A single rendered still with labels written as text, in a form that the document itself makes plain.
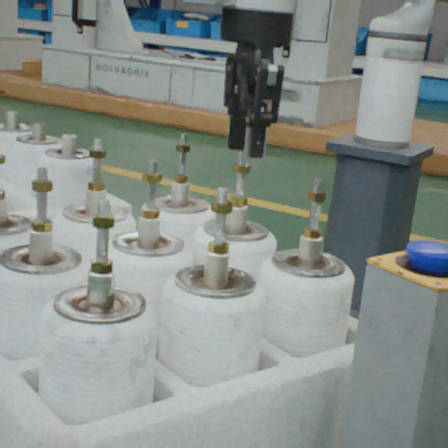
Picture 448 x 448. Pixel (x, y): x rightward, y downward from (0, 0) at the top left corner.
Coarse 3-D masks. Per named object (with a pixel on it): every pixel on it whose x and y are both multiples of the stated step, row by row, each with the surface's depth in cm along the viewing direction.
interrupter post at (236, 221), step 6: (234, 210) 80; (240, 210) 80; (246, 210) 81; (228, 216) 81; (234, 216) 80; (240, 216) 80; (246, 216) 81; (228, 222) 81; (234, 222) 81; (240, 222) 81; (228, 228) 81; (234, 228) 81; (240, 228) 81
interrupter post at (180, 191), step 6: (174, 180) 90; (174, 186) 89; (180, 186) 89; (186, 186) 89; (174, 192) 89; (180, 192) 89; (186, 192) 89; (174, 198) 89; (180, 198) 89; (186, 198) 90; (174, 204) 90; (180, 204) 89; (186, 204) 90
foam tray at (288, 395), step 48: (0, 384) 59; (240, 384) 62; (288, 384) 64; (336, 384) 69; (0, 432) 59; (48, 432) 53; (96, 432) 54; (144, 432) 55; (192, 432) 58; (240, 432) 62; (288, 432) 66; (336, 432) 71
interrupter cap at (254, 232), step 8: (208, 224) 83; (248, 224) 84; (256, 224) 84; (208, 232) 80; (248, 232) 82; (256, 232) 81; (264, 232) 81; (232, 240) 78; (240, 240) 78; (248, 240) 79; (256, 240) 79
